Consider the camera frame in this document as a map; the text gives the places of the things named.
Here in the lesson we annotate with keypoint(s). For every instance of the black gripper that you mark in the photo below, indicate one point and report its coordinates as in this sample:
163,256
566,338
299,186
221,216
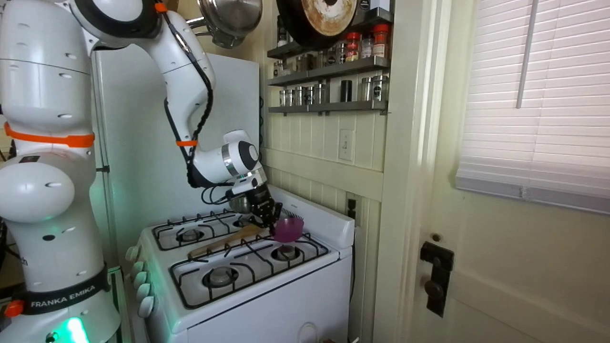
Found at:
264,207

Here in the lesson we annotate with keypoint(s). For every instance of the purple plastic bowl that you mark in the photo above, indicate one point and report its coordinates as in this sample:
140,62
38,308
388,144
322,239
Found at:
289,230

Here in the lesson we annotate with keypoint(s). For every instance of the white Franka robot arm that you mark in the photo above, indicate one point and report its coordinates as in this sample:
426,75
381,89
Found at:
47,100

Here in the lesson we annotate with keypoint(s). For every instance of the silver metal bowl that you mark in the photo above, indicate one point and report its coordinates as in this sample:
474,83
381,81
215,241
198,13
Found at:
240,205

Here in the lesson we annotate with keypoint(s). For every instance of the wooden spatula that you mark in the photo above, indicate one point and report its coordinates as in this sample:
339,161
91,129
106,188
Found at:
245,234

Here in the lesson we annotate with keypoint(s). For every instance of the white gas stove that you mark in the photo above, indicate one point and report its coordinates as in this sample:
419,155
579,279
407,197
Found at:
257,291

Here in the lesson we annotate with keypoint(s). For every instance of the white refrigerator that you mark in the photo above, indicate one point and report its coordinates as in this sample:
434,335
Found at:
142,176

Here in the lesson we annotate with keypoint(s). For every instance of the metal spice rack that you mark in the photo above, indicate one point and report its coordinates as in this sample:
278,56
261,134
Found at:
350,77

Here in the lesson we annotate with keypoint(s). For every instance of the black door lock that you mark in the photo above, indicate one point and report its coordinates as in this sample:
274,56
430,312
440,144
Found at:
442,262

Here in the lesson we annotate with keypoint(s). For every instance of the hanging steel pot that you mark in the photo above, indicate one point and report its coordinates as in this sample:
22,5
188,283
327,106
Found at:
228,22

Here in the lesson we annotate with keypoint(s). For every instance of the hanging black frying pan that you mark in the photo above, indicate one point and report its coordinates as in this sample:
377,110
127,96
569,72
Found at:
318,24

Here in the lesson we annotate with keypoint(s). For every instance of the white window blind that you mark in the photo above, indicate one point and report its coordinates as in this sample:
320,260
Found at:
539,110

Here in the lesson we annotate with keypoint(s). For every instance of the white wall outlet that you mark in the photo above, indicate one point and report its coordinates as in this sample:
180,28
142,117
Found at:
346,146

